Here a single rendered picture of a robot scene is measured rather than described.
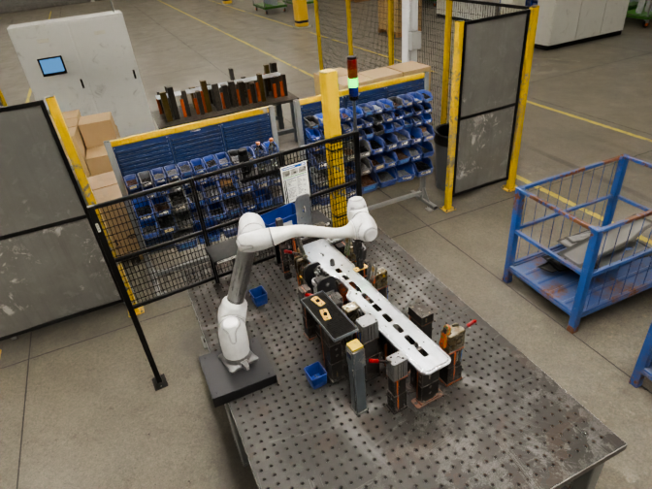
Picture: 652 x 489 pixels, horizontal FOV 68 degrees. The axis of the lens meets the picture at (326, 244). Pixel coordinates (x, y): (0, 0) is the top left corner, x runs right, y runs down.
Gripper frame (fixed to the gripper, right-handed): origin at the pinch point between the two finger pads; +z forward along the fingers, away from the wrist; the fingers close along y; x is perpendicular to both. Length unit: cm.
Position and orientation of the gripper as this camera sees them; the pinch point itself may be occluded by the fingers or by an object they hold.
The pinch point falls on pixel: (360, 262)
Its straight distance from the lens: 277.9
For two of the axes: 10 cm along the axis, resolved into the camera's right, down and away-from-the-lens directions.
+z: 0.9, 8.4, 5.4
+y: 4.8, 4.4, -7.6
